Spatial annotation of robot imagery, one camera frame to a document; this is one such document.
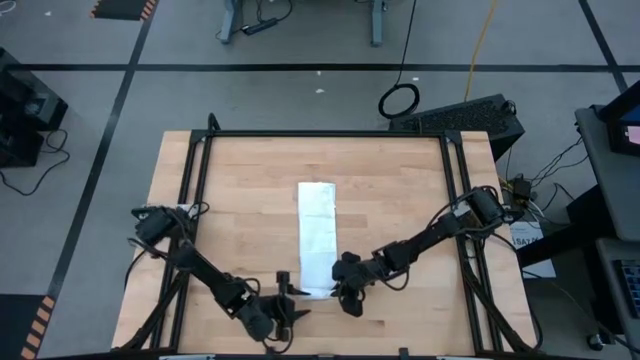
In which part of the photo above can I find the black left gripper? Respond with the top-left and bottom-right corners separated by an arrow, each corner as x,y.
239,271 -> 312,344

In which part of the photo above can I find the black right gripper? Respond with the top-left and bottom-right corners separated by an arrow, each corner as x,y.
328,252 -> 389,319

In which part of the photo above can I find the white cloth napkin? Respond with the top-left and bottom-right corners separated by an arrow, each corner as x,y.
297,181 -> 339,301

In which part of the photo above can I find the white labelled box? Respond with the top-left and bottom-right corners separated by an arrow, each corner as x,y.
508,219 -> 557,280

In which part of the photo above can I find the black power adapter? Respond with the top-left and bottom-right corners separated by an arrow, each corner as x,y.
510,174 -> 534,202

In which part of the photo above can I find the black computer tower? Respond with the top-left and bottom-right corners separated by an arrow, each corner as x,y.
388,93 -> 526,161

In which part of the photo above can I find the grey-blue desk leg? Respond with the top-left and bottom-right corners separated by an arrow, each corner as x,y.
218,0 -> 245,45
369,0 -> 385,48

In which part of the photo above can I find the grey side desk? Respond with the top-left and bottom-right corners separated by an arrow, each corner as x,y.
594,237 -> 640,336
574,104 -> 640,242

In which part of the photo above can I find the black power strip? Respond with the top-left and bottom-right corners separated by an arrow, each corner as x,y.
241,17 -> 280,36

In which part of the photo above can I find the black orange-striped floor plate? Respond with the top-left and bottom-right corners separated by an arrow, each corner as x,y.
0,293 -> 57,360
89,0 -> 159,22

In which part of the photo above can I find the black keyboard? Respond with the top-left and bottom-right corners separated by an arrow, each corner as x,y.
613,258 -> 640,320

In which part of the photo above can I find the black monitor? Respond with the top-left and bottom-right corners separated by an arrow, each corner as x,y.
599,82 -> 640,157

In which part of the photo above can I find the black equipment stack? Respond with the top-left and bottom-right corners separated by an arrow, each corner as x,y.
0,47 -> 70,169

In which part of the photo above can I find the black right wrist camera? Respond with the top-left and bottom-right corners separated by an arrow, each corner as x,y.
359,254 -> 389,284

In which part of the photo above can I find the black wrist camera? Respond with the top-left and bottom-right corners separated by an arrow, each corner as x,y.
359,254 -> 389,284
247,299 -> 277,341

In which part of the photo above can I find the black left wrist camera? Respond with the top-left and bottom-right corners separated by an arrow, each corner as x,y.
247,299 -> 277,341

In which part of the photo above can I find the black right camera cable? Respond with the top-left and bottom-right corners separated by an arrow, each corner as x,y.
380,269 -> 412,293

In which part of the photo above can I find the black metal table frame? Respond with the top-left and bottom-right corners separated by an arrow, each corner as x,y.
119,113 -> 539,359

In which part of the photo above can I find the coiled black cable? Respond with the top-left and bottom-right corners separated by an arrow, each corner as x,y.
377,0 -> 421,120

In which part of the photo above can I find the thin black cable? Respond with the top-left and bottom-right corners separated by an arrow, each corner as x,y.
529,135 -> 591,187

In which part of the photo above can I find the black floor cable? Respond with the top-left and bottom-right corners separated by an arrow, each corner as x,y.
0,128 -> 71,197

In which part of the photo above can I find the yellow cable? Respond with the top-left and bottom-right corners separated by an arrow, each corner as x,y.
463,0 -> 500,103

